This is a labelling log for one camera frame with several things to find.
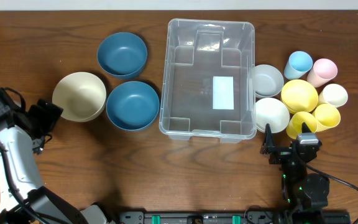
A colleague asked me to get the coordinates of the yellow cup right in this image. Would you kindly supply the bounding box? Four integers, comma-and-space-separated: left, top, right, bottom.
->
313, 104, 341, 132

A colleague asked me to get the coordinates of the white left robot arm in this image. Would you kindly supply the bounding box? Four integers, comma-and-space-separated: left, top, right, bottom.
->
0, 89, 113, 223

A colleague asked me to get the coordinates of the pink cup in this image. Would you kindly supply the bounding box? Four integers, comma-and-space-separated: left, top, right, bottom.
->
306, 58, 338, 88

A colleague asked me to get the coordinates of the cream beige bowl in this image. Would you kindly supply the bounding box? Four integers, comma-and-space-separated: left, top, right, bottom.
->
52, 72, 107, 123

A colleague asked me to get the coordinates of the clear plastic storage container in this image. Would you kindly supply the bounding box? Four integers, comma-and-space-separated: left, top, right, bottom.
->
159, 19, 257, 143

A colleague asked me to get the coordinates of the yellow cup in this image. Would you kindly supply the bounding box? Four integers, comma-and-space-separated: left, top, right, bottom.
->
313, 104, 341, 132
286, 111, 318, 139

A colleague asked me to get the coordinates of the yellow small bowl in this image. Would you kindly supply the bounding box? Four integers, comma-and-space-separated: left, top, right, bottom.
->
280, 80, 318, 114

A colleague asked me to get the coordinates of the white small bowl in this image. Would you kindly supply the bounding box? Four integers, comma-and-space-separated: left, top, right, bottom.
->
255, 98, 290, 133

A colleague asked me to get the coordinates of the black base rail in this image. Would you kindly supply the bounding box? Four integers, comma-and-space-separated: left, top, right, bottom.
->
118, 210, 352, 224

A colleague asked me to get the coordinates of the grey small bowl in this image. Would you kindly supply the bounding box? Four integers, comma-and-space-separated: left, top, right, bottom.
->
254, 64, 284, 98

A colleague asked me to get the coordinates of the light blue cup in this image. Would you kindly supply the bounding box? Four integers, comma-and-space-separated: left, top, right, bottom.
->
284, 51, 313, 80

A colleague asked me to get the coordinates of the yellow cup front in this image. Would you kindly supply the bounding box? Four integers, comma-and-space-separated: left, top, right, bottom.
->
286, 111, 318, 139

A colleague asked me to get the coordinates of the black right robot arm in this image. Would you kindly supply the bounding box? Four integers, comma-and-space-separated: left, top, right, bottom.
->
260, 123, 329, 224

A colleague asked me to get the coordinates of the cream white cup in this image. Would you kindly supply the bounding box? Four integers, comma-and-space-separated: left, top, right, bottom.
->
318, 83, 348, 108

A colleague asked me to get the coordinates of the white label in container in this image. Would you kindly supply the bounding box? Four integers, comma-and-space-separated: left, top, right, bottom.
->
213, 77, 234, 110

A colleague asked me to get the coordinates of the dark blue bowl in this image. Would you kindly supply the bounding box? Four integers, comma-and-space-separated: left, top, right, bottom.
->
106, 81, 160, 131
96, 32, 148, 80

